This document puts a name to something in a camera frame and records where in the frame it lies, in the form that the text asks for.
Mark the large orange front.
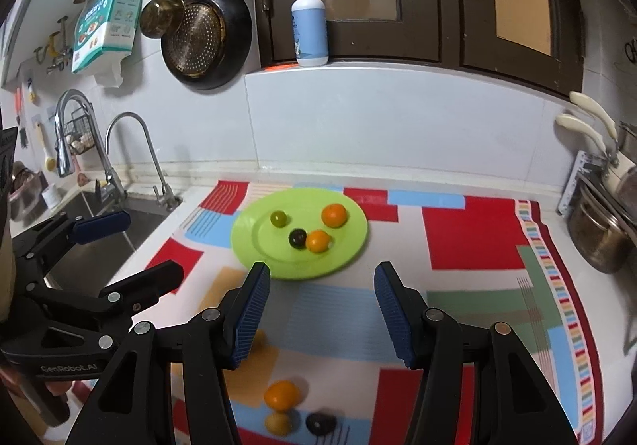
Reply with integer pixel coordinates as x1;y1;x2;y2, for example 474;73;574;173
264;380;302;413

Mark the thin gooseneck faucet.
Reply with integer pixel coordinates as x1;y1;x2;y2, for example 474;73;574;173
105;112;182;212

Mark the cream handle upper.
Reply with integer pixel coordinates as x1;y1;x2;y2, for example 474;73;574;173
569;91;619;142

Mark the green plate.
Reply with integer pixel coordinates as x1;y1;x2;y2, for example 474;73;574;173
230;188;368;281

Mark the teal plastic bag box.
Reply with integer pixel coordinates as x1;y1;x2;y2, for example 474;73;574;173
71;0;141;88

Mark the colourful patterned table mat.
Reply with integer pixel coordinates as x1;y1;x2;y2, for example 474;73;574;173
150;180;604;444

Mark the cream handle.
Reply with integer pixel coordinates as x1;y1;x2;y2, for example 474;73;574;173
569;91;619;142
555;114;607;154

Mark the chrome pull-down faucet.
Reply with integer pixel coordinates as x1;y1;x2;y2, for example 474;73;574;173
53;89;126;202

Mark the stainless steel sink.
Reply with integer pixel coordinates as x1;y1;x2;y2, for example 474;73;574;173
45;196;168;297

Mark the yellow fruit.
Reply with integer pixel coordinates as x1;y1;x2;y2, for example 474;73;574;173
264;412;294;436

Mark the small orange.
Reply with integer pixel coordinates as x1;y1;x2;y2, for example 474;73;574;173
320;203;349;228
305;229;332;254

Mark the black frying pan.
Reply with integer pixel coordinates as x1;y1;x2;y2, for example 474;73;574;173
161;0;253;90

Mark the steel pot on rack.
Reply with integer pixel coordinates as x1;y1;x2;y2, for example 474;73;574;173
567;172;636;274

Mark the dark plum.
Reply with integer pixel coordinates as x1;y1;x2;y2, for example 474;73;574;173
305;412;338;437
288;228;307;250

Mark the green fruit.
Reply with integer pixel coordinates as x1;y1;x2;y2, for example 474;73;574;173
270;210;288;228

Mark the wire sponge basket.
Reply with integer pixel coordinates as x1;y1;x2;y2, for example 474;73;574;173
65;107;95;155

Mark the brass small pot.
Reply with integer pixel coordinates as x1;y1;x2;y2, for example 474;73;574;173
139;0;185;39

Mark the lotion pump bottle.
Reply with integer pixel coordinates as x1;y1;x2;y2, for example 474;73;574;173
291;0;329;67

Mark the cream handle lower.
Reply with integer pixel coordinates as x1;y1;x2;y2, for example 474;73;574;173
555;114;607;154

